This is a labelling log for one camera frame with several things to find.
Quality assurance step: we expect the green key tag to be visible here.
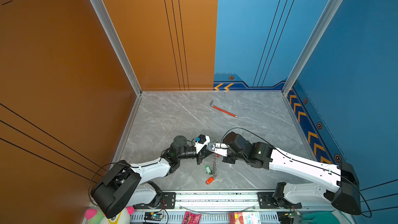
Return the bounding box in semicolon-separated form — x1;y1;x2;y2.
205;166;212;174

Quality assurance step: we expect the aluminium front rail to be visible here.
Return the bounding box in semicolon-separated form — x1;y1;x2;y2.
127;186;335;212

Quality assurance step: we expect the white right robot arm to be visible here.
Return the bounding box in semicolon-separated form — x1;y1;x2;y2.
213;132;362;215

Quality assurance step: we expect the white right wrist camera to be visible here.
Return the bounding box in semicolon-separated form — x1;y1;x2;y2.
207;143;229;157

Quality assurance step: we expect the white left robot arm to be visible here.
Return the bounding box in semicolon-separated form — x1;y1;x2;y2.
88;135;217;219

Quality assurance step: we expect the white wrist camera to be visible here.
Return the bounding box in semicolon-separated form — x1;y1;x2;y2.
207;143;229;157
194;134;210;154

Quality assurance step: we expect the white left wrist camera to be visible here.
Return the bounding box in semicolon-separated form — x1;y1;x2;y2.
194;134;210;154

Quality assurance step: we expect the aluminium corner post right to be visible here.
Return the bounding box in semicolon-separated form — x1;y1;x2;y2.
282;0;343;96

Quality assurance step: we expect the green circuit board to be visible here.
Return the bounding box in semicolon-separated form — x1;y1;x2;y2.
144;212;164;224

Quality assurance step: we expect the red white box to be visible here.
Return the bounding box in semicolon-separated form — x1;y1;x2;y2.
229;212;261;224

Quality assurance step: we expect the red handled hex key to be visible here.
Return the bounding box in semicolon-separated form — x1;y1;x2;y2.
209;101;239;118

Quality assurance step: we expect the aluminium corner post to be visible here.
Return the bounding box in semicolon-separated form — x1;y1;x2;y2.
90;0;142;96
282;0;343;96

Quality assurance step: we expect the green cloth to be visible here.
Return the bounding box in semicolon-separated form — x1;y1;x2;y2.
300;212;340;224

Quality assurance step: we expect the metal keyring with chain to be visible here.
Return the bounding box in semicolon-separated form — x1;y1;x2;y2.
208;143;218;180

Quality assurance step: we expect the pink snack packet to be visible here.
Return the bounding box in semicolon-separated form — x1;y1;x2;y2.
182;211;202;224

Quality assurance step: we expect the red key tag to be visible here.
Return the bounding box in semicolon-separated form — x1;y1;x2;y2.
206;177;215;185

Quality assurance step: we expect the aluminium corner post left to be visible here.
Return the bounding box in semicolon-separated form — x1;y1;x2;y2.
90;0;142;96

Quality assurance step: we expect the pink green plush toy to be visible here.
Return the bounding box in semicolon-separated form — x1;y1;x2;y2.
85;206;135;224

